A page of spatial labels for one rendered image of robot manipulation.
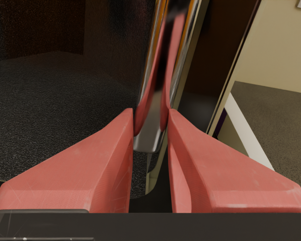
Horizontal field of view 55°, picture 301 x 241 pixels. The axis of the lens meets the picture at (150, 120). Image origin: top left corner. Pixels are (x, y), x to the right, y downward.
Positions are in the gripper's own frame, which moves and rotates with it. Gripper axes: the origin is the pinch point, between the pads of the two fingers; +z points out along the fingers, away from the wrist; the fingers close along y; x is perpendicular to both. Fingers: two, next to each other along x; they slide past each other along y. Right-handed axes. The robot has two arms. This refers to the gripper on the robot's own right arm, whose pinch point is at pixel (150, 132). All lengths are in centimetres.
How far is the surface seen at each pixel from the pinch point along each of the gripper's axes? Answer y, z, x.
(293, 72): -32, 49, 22
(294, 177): -20.7, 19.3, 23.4
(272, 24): -25, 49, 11
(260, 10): -5.9, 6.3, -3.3
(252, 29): -5.7, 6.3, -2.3
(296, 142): -24.6, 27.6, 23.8
